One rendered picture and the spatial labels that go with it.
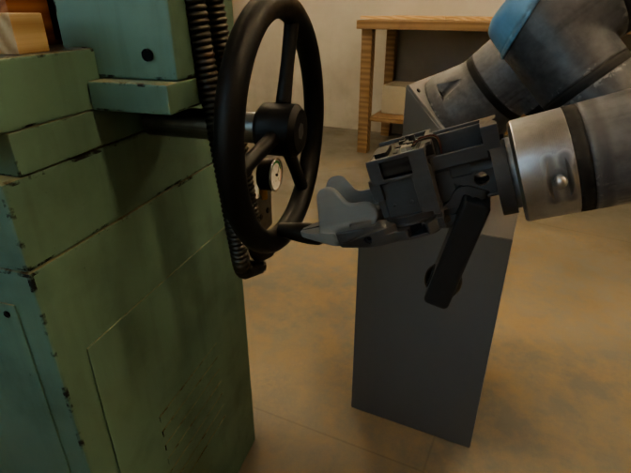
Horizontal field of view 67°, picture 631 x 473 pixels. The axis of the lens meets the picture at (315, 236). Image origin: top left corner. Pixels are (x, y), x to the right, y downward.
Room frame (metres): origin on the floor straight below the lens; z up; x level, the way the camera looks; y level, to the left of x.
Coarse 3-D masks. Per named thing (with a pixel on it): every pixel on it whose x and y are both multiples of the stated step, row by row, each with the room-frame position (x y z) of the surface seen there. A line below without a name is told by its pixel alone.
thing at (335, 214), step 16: (320, 192) 0.43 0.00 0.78; (336, 192) 0.43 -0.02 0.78; (320, 208) 0.43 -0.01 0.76; (336, 208) 0.42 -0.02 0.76; (352, 208) 0.42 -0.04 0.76; (368, 208) 0.41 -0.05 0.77; (320, 224) 0.43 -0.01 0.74; (336, 224) 0.42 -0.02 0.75; (352, 224) 0.42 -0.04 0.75; (368, 224) 0.41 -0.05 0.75; (320, 240) 0.43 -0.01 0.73; (336, 240) 0.41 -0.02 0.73
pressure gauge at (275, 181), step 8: (264, 160) 0.82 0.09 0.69; (272, 160) 0.82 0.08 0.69; (280, 160) 0.85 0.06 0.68; (256, 168) 0.81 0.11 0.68; (264, 168) 0.81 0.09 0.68; (272, 168) 0.82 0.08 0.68; (280, 168) 0.85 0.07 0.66; (256, 176) 0.81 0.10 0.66; (264, 176) 0.80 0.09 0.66; (272, 176) 0.81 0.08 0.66; (280, 176) 0.85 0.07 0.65; (264, 184) 0.80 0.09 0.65; (272, 184) 0.81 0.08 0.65; (280, 184) 0.84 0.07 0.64; (264, 192) 0.83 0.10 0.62
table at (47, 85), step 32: (0, 64) 0.42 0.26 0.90; (32, 64) 0.45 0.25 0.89; (64, 64) 0.48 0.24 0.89; (96, 64) 0.53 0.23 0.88; (0, 96) 0.41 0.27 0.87; (32, 96) 0.44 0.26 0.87; (64, 96) 0.48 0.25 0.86; (96, 96) 0.50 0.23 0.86; (128, 96) 0.49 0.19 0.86; (160, 96) 0.48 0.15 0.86; (192, 96) 0.52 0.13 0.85; (0, 128) 0.40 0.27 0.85
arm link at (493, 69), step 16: (480, 48) 0.95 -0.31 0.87; (496, 48) 0.90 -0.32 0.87; (480, 64) 0.91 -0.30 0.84; (496, 64) 0.88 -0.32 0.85; (496, 80) 0.88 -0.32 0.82; (512, 80) 0.86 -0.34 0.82; (496, 96) 0.88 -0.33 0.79; (512, 96) 0.87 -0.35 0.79; (528, 96) 0.86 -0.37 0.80; (528, 112) 0.87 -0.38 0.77
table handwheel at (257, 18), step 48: (288, 0) 0.54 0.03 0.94; (240, 48) 0.44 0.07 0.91; (288, 48) 0.57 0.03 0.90; (240, 96) 0.42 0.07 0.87; (288, 96) 0.55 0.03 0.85; (240, 144) 0.42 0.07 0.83; (288, 144) 0.51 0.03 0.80; (240, 192) 0.41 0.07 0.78; (240, 240) 0.44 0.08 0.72; (288, 240) 0.52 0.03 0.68
